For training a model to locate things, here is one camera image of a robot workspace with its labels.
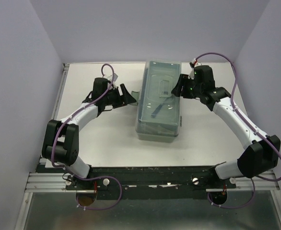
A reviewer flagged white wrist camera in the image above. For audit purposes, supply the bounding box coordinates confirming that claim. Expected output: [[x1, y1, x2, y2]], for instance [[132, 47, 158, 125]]
[[188, 59, 202, 80], [104, 73, 118, 87]]

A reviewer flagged grey translucent tool box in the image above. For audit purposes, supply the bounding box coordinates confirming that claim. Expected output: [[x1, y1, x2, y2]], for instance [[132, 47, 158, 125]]
[[135, 60, 181, 143]]

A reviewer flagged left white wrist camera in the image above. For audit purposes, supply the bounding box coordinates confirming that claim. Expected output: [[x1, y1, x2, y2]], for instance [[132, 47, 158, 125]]
[[104, 73, 118, 87]]

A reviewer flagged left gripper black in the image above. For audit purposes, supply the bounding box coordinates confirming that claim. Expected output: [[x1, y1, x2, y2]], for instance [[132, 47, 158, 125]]
[[103, 83, 137, 109]]

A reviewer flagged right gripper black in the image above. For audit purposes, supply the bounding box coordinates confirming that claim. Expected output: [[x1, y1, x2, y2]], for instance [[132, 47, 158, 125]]
[[170, 74, 202, 99]]

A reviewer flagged black mounting rail base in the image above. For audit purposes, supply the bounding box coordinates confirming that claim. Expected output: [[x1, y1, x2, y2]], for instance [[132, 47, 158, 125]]
[[66, 166, 236, 200]]

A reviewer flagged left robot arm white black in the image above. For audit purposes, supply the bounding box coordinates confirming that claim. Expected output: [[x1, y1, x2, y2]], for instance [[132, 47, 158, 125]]
[[42, 78, 137, 189]]

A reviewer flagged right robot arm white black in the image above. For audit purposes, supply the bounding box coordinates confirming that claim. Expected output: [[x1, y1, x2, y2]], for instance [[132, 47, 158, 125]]
[[172, 65, 281, 188]]

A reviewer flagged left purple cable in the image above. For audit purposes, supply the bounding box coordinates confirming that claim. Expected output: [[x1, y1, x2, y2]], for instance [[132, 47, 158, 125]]
[[50, 63, 123, 211]]

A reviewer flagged small claw hammer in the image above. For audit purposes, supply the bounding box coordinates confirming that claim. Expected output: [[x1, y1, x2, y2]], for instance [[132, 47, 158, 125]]
[[151, 98, 168, 118]]

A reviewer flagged aluminium extrusion frame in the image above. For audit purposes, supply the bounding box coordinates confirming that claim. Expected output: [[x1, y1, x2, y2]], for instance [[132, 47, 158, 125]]
[[15, 171, 76, 230]]

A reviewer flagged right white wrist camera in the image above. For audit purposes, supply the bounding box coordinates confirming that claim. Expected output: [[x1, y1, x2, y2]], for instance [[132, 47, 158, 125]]
[[188, 59, 202, 80]]

